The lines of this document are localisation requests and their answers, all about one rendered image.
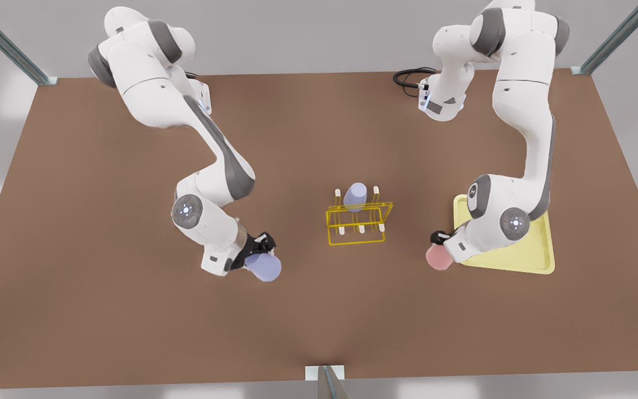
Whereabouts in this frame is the pink cup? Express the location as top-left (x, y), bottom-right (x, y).
top-left (426, 245), bottom-right (454, 272)

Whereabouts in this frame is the lavender cup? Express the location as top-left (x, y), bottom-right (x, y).
top-left (343, 182), bottom-right (368, 213)
top-left (244, 253), bottom-right (282, 283)

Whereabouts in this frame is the pale yellow tray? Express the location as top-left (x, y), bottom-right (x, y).
top-left (452, 194), bottom-right (556, 275)

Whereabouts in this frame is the yellow wire cup rack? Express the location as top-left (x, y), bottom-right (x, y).
top-left (326, 187), bottom-right (394, 247)

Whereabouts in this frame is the silver frame post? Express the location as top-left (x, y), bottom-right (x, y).
top-left (0, 0), bottom-right (59, 86)
top-left (305, 365), bottom-right (351, 399)
top-left (571, 0), bottom-right (638, 76)

